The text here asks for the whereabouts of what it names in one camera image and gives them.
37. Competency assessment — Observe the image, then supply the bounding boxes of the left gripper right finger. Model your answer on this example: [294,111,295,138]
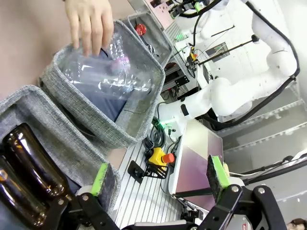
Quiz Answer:
[196,154,288,230]

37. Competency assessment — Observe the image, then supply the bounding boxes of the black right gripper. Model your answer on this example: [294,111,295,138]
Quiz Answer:
[169,0,201,17]

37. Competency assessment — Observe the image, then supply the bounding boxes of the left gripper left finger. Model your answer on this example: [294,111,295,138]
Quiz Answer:
[45,162,120,230]

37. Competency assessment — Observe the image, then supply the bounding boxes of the crushed red soda can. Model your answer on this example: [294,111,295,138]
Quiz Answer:
[134,23,147,36]

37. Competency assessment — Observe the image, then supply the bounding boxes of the crushed black drink can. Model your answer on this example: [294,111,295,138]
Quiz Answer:
[143,42,160,58]

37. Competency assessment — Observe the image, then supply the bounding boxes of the clear bottle with pink label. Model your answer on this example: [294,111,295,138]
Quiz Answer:
[103,31,132,75]

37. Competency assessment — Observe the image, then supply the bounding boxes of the grey fabric basket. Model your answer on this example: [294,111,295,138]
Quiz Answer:
[121,11,173,68]
[38,20,166,149]
[0,85,122,230]

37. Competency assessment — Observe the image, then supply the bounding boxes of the person's bare hand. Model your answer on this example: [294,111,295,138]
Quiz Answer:
[64,0,115,57]

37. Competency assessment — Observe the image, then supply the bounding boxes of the silver laptop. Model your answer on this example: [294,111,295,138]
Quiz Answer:
[167,118,224,211]

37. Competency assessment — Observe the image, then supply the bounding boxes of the black rod with knob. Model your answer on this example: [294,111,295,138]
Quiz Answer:
[199,34,261,65]

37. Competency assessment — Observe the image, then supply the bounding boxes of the yellow emergency stop button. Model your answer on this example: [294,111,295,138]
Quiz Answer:
[148,147,176,168]

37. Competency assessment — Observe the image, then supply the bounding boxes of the brown glass bottle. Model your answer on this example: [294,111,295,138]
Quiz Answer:
[2,123,72,199]
[0,155,50,228]

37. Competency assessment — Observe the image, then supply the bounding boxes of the black square mounting plate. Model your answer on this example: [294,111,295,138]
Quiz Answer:
[174,75,190,87]

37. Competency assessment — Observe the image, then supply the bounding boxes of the person's brown-haired head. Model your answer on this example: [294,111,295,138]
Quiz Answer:
[289,218,307,230]

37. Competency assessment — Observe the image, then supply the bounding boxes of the aluminium slotted base plate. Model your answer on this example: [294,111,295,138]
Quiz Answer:
[112,141,183,228]

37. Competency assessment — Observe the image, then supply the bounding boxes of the black clamp mount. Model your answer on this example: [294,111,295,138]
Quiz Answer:
[171,188,214,220]

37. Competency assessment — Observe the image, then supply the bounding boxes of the black metal bracket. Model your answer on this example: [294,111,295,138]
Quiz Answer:
[127,160,168,184]

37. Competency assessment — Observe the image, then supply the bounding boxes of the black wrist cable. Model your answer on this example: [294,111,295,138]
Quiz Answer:
[239,154,307,183]

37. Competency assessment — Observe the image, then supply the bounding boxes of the black coiled cable bundle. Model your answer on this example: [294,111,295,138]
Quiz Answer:
[143,116,166,154]

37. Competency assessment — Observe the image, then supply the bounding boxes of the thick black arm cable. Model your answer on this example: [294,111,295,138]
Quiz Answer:
[208,0,301,131]

